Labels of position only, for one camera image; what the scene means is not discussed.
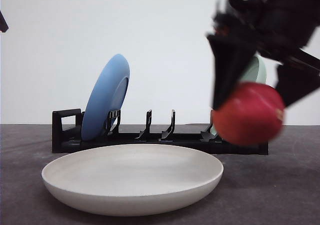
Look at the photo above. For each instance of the white plate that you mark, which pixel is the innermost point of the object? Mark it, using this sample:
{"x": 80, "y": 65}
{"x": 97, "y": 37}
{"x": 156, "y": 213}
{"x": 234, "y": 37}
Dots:
{"x": 131, "y": 180}

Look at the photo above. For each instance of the black plastic dish rack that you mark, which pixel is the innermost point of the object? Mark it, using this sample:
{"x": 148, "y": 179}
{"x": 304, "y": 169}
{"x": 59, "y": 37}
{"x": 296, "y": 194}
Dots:
{"x": 68, "y": 138}

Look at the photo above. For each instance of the green plate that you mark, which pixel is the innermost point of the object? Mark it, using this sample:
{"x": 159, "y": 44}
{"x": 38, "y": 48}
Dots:
{"x": 256, "y": 73}

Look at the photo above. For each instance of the blue plate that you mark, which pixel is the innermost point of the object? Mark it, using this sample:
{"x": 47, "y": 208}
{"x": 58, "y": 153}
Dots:
{"x": 106, "y": 94}

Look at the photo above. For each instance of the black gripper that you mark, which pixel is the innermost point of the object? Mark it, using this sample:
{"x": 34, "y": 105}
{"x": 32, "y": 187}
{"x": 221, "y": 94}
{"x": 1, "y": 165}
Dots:
{"x": 280, "y": 28}
{"x": 3, "y": 23}

